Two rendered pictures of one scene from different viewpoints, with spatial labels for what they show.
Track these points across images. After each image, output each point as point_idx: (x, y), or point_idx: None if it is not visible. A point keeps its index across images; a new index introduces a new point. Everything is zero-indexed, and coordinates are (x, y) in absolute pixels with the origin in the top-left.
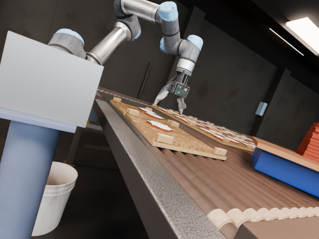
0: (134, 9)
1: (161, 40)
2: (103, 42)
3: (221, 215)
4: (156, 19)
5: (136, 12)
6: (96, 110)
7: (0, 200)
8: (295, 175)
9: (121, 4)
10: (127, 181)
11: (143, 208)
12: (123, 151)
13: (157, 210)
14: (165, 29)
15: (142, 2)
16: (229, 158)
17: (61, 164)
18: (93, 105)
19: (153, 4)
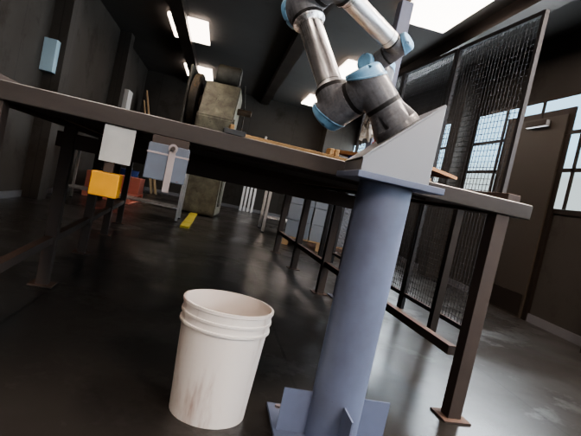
0: (367, 18)
1: (371, 60)
2: (334, 56)
3: None
4: (394, 47)
5: (368, 23)
6: (295, 161)
7: (388, 294)
8: None
9: (351, 0)
10: (470, 203)
11: (493, 206)
12: (453, 189)
13: (503, 201)
14: (395, 59)
15: (379, 16)
16: None
17: (187, 296)
18: (246, 151)
19: (390, 25)
